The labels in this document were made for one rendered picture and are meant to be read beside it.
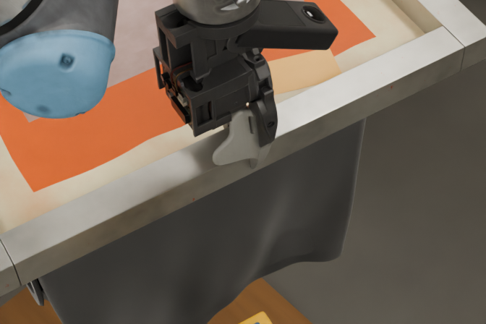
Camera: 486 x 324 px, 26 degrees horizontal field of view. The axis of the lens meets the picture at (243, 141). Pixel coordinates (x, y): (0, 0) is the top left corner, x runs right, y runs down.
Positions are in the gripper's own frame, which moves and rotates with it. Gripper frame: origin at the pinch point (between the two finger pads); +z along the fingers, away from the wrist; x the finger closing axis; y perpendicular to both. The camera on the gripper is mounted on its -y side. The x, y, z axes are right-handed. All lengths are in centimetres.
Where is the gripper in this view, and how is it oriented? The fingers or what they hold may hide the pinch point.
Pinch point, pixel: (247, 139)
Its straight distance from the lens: 103.8
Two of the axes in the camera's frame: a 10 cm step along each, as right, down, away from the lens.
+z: 0.4, 6.3, 7.8
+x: 5.1, 6.6, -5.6
